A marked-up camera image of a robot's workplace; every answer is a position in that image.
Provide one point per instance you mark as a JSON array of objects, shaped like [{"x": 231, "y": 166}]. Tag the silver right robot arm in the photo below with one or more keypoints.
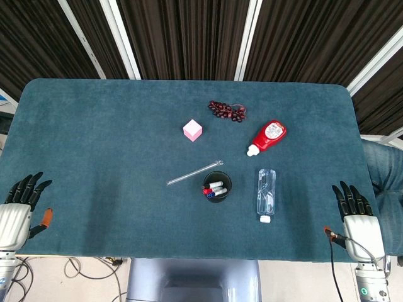
[{"x": 371, "y": 283}]

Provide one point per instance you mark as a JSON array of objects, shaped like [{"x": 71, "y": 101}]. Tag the red ketchup squeeze bottle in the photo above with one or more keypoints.
[{"x": 267, "y": 138}]

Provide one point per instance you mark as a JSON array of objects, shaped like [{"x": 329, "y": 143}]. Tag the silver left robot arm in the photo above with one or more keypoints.
[{"x": 6, "y": 267}]

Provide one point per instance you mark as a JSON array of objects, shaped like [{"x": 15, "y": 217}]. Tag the pink cube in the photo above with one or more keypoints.
[{"x": 192, "y": 129}]

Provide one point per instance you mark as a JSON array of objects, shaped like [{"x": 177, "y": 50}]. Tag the teal table cloth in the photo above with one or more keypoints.
[{"x": 110, "y": 157}]

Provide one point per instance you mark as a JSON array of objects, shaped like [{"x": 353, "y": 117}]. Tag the white marker with black cap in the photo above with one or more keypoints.
[{"x": 215, "y": 184}]

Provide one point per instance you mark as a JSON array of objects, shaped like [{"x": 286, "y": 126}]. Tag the black cup with markers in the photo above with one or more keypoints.
[{"x": 227, "y": 188}]

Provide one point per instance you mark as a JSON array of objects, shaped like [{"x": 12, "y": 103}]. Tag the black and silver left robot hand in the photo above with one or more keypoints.
[{"x": 12, "y": 220}]

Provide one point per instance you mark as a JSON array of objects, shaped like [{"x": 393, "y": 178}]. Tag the white aluminium frame bar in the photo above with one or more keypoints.
[
  {"x": 376, "y": 63},
  {"x": 248, "y": 39},
  {"x": 82, "y": 39},
  {"x": 121, "y": 39}
]

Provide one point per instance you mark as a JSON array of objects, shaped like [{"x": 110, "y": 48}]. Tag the person's leg in jeans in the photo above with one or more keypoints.
[{"x": 388, "y": 188}]

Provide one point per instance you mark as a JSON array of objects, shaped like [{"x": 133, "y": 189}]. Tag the chrome chair leg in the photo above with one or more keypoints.
[{"x": 387, "y": 267}]

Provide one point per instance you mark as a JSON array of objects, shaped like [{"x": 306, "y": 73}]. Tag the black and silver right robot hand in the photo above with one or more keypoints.
[{"x": 362, "y": 232}]

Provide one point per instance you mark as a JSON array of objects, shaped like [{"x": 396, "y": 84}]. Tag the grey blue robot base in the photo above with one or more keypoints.
[{"x": 192, "y": 280}]

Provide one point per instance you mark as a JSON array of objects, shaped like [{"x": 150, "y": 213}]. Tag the clear plastic water bottle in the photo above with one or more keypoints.
[{"x": 267, "y": 195}]

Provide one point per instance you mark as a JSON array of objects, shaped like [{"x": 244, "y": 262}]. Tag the clear glass test tube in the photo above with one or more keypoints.
[{"x": 195, "y": 173}]

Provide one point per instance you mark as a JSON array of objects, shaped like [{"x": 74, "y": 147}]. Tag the dark red grape bunch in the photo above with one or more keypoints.
[{"x": 225, "y": 110}]

